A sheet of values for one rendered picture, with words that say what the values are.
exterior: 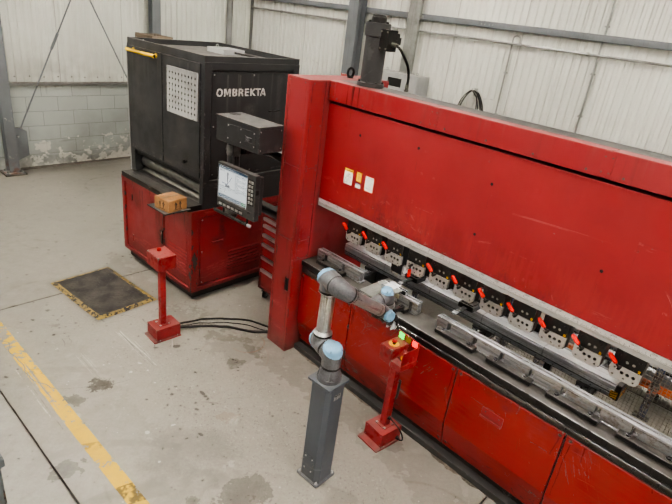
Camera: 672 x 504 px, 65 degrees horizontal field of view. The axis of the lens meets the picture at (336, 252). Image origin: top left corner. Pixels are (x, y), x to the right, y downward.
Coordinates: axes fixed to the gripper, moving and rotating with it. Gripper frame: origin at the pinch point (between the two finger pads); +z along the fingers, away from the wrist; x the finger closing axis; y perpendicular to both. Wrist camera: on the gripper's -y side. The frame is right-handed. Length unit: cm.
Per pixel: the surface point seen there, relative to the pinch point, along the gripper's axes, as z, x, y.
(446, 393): 43, 37, -7
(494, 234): -59, 35, -56
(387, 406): 59, 6, 20
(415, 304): 6.7, -9.4, -29.9
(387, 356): 17.8, 2.1, 10.8
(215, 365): 66, -130, 86
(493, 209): -72, 31, -60
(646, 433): 11, 144, -39
